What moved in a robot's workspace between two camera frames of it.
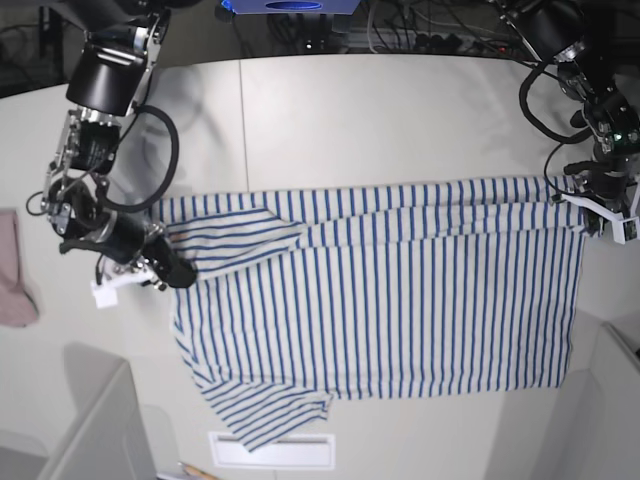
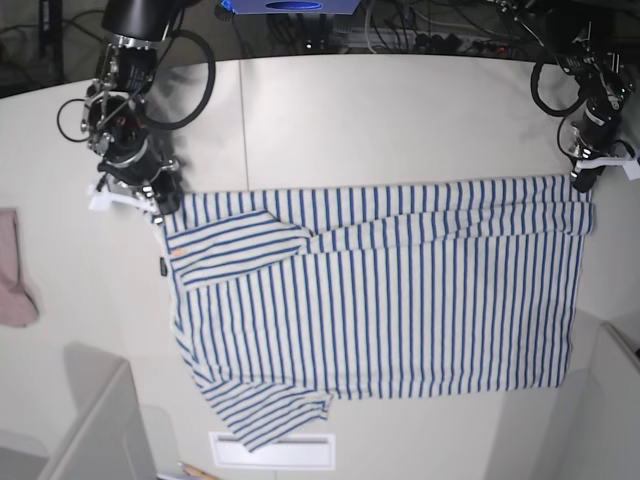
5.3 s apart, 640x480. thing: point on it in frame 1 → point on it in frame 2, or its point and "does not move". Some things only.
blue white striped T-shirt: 304,294 does not move
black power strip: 452,43 does not move
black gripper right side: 608,178 → 595,132
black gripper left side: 127,240 → 131,154
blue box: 252,7 does not move
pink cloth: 17,307 does not move
